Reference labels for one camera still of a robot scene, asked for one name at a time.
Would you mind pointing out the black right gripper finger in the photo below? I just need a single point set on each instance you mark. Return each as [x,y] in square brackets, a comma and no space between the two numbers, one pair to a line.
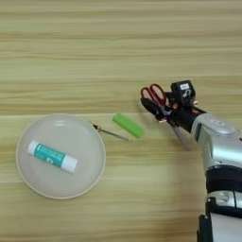
[170,100]
[151,106]

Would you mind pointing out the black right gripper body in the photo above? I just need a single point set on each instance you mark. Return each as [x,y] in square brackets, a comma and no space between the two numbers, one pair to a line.
[184,116]

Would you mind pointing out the green rectangular eraser block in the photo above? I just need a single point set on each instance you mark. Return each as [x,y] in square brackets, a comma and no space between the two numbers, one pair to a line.
[128,125]

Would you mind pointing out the white teal glue stick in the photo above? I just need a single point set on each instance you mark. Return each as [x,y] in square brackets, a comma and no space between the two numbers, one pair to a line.
[52,156]

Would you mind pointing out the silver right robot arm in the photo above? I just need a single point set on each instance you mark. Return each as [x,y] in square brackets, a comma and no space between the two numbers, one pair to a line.
[223,151]

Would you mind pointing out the thin metal pointed tool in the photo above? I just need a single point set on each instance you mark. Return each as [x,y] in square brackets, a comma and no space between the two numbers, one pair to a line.
[110,132]

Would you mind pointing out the beige round plate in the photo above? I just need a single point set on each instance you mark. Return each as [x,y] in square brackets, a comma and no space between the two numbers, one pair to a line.
[47,182]

